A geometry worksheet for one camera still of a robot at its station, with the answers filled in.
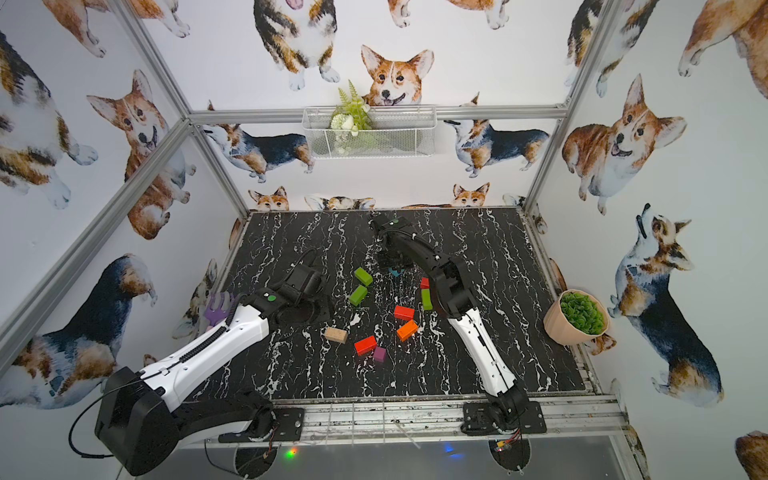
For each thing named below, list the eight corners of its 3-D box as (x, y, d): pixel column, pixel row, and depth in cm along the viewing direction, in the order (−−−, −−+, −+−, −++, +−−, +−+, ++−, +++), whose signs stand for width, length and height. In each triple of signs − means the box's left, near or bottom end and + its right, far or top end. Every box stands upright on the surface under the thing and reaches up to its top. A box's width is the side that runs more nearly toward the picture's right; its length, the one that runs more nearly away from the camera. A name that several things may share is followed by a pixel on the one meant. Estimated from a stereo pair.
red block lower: (358, 358, 86) (357, 355, 84) (354, 347, 88) (352, 344, 86) (378, 347, 88) (378, 344, 86) (374, 337, 90) (373, 334, 88)
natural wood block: (326, 340, 90) (324, 336, 87) (329, 330, 92) (328, 326, 89) (345, 344, 89) (343, 340, 87) (348, 333, 91) (347, 330, 89)
